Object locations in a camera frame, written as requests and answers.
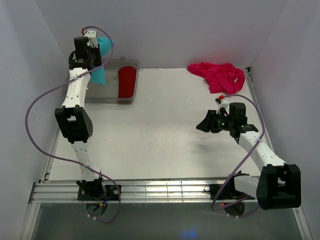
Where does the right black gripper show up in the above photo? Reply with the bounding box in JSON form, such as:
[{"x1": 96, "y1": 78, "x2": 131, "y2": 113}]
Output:
[{"x1": 196, "y1": 110, "x2": 234, "y2": 134}]

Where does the cyan t shirt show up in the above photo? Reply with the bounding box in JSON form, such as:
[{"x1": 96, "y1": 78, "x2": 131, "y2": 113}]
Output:
[{"x1": 90, "y1": 37, "x2": 116, "y2": 86}]

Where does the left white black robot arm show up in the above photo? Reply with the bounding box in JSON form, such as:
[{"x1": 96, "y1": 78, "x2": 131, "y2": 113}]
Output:
[{"x1": 54, "y1": 36, "x2": 106, "y2": 200}]

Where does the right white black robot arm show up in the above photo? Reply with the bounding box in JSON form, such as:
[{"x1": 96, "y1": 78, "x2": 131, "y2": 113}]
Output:
[{"x1": 196, "y1": 102, "x2": 302, "y2": 210}]

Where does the clear plastic bin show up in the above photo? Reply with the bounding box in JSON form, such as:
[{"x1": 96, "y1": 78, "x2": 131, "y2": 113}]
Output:
[{"x1": 61, "y1": 56, "x2": 140, "y2": 104}]

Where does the magenta t shirt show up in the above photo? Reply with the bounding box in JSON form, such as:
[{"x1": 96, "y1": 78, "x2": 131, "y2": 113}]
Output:
[{"x1": 187, "y1": 62, "x2": 246, "y2": 95}]

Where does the rolled red t shirt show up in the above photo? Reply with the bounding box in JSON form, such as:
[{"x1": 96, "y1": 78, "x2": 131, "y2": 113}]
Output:
[{"x1": 118, "y1": 66, "x2": 137, "y2": 98}]

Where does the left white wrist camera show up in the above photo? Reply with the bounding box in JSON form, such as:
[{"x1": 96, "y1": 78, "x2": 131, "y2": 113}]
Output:
[{"x1": 83, "y1": 29, "x2": 98, "y2": 49}]

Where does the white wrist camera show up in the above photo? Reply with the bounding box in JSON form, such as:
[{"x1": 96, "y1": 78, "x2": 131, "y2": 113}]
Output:
[
  {"x1": 215, "y1": 95, "x2": 229, "y2": 115},
  {"x1": 83, "y1": 29, "x2": 98, "y2": 49}
]

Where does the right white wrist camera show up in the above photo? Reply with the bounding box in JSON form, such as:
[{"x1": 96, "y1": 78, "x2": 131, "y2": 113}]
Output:
[{"x1": 215, "y1": 95, "x2": 229, "y2": 115}]

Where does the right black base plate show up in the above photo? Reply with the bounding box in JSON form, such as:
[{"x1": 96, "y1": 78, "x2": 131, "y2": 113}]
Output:
[{"x1": 207, "y1": 184, "x2": 247, "y2": 200}]

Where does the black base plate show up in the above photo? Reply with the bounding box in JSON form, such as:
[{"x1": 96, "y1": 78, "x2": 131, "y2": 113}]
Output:
[
  {"x1": 76, "y1": 184, "x2": 122, "y2": 202},
  {"x1": 207, "y1": 184, "x2": 247, "y2": 200}
]

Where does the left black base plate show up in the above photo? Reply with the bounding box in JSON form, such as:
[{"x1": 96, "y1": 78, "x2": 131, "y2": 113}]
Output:
[{"x1": 76, "y1": 184, "x2": 122, "y2": 202}]

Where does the aluminium frame rail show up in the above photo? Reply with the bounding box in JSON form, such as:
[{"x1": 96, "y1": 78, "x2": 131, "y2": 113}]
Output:
[{"x1": 29, "y1": 178, "x2": 298, "y2": 204}]

